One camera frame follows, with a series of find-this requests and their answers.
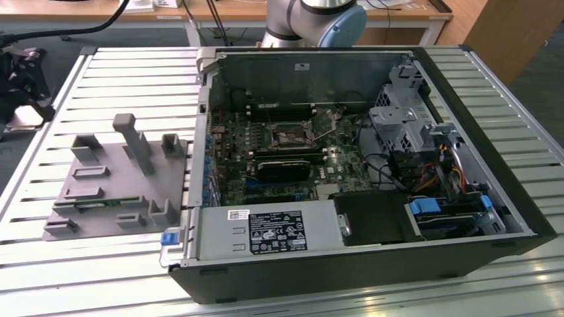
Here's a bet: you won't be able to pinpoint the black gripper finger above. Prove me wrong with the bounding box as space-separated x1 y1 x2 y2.
31 94 55 122

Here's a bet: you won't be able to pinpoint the silver square CPU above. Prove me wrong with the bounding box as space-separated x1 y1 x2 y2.
3 106 45 132

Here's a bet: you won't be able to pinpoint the black RAM slot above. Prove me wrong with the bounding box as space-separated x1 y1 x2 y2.
247 112 315 122
250 155 323 163
247 104 315 114
250 150 323 157

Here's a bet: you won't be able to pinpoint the CPU socket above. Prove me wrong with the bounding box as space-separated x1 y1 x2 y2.
269 122 315 149

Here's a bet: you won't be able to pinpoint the grey plastic parts rack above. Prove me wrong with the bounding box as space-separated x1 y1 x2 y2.
41 113 193 242

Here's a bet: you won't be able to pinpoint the green RAM stick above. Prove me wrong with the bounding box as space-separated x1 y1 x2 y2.
74 197 143 208

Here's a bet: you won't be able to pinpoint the blue case latch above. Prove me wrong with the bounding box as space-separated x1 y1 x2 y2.
159 227 185 247

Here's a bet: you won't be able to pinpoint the silver power supply with label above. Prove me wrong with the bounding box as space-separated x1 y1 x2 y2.
194 201 349 262

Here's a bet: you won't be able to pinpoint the black graphics card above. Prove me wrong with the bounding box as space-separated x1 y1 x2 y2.
254 160 314 184

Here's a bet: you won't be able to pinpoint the metal socket cover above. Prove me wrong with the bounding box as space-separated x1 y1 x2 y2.
307 106 342 133

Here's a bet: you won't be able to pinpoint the small silver heatsink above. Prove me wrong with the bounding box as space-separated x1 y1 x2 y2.
315 183 345 201

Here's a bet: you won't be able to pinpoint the green motherboard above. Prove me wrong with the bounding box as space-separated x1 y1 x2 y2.
206 108 375 205

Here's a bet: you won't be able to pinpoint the black PC case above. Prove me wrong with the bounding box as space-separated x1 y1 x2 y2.
166 44 558 305

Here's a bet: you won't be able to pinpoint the silver metal drive cage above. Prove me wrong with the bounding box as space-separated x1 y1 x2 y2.
367 64 469 153

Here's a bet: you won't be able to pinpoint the black plastic shroud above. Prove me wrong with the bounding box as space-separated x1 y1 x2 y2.
331 191 425 248

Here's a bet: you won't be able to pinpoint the wooden desk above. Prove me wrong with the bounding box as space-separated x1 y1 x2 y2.
0 0 454 47

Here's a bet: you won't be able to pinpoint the hard disk in blue carrier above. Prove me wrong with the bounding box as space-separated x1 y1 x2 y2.
405 194 482 232

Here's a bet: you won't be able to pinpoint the wooden cabinet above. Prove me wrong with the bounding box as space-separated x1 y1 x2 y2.
461 0 564 86

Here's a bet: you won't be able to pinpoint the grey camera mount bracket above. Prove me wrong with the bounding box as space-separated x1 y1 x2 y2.
1 46 47 62

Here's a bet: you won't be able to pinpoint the black corrugated cable hose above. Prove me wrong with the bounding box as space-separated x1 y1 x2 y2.
0 0 131 44

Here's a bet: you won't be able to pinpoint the grey case handle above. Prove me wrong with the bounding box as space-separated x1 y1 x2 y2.
194 47 222 83

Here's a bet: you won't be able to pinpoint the black wire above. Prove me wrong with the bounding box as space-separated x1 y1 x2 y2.
359 150 411 193

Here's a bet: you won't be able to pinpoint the coloured wire bundle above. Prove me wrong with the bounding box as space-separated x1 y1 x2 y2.
415 160 469 193

